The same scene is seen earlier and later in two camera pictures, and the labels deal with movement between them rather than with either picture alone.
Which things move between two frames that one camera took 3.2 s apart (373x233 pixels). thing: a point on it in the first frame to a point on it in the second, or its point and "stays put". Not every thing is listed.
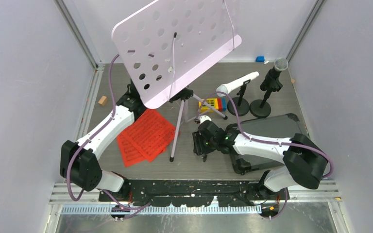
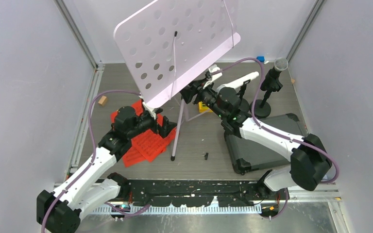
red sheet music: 151,134 stays put
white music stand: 165,45 stays put
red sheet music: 129,155 stays put
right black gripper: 199,148 to 188,92
